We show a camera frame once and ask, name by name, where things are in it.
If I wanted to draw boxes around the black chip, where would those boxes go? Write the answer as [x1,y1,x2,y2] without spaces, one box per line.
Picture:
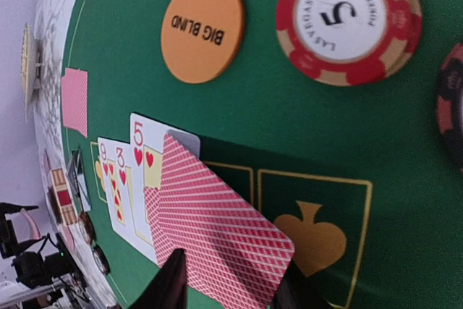
[436,42,462,172]
[92,245,110,276]

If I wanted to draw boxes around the nine of hearts card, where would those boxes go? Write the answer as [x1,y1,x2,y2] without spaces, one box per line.
[98,137,127,240]

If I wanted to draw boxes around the playing card box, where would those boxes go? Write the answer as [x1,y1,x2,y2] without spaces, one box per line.
[49,169,78,226]

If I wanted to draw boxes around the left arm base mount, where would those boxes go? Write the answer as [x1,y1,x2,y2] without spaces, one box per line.
[1,202,90,303]

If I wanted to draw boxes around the red chip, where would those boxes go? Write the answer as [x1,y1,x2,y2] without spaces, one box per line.
[276,0,422,87]
[78,211,96,245]

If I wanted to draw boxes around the round green poker mat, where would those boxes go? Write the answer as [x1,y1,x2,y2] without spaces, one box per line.
[62,0,462,308]

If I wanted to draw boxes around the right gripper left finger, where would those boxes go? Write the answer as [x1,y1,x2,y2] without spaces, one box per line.
[129,248,187,309]

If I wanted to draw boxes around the five of hearts card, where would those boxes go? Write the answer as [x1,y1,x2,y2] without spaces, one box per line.
[129,113,200,244]

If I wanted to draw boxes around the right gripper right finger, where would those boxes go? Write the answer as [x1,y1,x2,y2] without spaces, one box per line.
[271,260,334,309]

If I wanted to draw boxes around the red face-down card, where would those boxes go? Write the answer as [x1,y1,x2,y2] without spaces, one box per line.
[144,134,294,308]

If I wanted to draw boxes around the red playing card deck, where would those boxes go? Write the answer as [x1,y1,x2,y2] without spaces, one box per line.
[60,224,75,251]

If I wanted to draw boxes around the black triangular dealer button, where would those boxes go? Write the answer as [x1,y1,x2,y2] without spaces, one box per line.
[68,148,91,212]

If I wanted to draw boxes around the woven bamboo tray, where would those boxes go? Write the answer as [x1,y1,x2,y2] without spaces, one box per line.
[20,24,43,122]

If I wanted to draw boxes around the orange big blind button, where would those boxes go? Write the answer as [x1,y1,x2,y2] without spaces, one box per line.
[161,0,245,84]

